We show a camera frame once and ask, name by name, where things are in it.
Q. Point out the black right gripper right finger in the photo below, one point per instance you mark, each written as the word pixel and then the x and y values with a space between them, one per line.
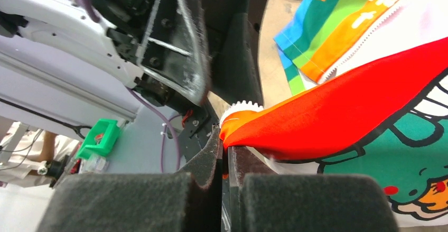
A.
pixel 261 200

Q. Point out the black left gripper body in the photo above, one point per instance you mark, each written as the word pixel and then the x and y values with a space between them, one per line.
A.
pixel 167 39

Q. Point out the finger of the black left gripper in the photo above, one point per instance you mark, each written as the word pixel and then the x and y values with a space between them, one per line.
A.
pixel 233 29

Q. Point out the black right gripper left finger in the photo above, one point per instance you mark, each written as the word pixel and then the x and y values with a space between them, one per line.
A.
pixel 187 200

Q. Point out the rainbow red white kids jacket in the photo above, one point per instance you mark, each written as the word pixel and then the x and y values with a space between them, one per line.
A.
pixel 369 96

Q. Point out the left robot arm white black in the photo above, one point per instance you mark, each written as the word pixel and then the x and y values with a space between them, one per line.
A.
pixel 75 27

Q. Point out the green plastic bin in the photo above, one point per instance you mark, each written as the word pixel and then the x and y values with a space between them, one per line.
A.
pixel 100 140

